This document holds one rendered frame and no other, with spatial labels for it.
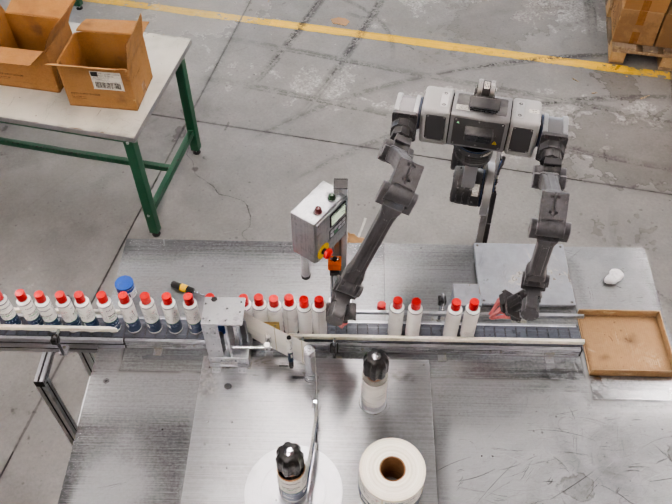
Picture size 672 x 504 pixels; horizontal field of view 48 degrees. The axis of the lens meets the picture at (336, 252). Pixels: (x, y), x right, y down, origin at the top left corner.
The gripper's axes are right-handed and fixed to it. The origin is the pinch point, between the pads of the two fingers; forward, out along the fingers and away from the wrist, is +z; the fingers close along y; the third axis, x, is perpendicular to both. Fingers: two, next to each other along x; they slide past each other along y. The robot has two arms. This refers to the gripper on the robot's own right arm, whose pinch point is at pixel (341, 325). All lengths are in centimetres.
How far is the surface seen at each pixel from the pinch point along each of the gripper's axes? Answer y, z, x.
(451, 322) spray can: 38.2, 2.5, 3.9
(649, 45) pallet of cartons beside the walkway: 194, 92, 286
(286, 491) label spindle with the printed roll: -15, 2, -58
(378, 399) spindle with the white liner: 12.9, 3.9, -25.9
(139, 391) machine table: -70, 17, -18
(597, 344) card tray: 93, 19, 7
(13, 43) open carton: -174, 15, 177
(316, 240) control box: -7.5, -39.0, 5.5
